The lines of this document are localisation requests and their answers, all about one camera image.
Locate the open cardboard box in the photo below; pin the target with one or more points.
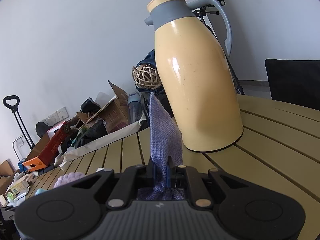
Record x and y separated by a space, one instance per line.
112 115

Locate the purple woven cloth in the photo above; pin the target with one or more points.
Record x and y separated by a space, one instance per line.
162 135

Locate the white wall socket plate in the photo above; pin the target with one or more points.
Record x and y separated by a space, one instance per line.
53 118
62 113

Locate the pink white box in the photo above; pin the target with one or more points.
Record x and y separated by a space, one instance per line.
56 130

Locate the black folding chair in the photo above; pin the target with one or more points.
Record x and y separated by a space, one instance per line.
295 80

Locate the long red box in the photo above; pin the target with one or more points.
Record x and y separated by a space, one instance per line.
53 145

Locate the grey blue water bottle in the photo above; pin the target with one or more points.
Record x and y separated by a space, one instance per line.
133 107

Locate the lavender fluffy cloth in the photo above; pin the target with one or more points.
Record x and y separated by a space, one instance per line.
68 178

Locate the small cardboard box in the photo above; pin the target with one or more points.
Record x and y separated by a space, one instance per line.
6 168

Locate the orange box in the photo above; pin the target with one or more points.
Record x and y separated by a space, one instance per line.
33 163

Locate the teal fluffy cloth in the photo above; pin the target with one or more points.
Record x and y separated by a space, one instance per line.
40 192

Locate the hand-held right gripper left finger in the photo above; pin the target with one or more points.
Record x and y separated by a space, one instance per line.
151 172

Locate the yellow thermos jug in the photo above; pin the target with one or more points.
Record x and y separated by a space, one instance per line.
195 92

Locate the wicker ball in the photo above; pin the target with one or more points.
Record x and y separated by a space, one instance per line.
146 77

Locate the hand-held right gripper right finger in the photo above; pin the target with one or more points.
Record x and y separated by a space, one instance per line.
169 176

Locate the tan folding table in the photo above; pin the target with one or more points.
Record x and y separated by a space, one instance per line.
275 150

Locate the black plastic bag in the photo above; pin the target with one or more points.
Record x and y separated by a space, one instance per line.
92 132

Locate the dark blue bag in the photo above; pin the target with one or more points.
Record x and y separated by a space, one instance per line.
150 57

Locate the yellow green packet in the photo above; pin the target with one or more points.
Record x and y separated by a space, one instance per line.
20 187

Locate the black pouch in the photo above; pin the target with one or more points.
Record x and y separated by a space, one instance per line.
88 105

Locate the black backpack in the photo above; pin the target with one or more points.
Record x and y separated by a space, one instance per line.
42 128

